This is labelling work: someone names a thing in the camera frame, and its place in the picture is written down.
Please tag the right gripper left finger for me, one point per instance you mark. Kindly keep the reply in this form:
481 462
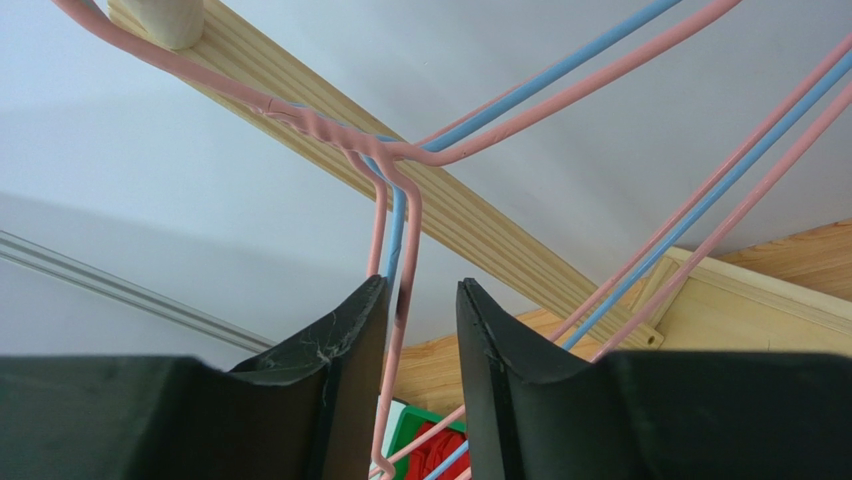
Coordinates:
303 409

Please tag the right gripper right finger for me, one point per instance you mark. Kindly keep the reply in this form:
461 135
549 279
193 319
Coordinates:
536 411

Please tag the pink wire hanger taken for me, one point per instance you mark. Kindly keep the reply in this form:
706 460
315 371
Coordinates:
173 27

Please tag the red t shirt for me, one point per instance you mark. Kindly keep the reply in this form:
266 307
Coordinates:
428 456

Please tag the green plastic bin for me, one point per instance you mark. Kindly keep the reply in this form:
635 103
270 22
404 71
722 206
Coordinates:
411 425

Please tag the wooden clothes rack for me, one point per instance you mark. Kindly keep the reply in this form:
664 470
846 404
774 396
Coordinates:
557 207

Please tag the pink wire hanger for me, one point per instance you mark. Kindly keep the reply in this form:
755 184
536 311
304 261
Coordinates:
831 69

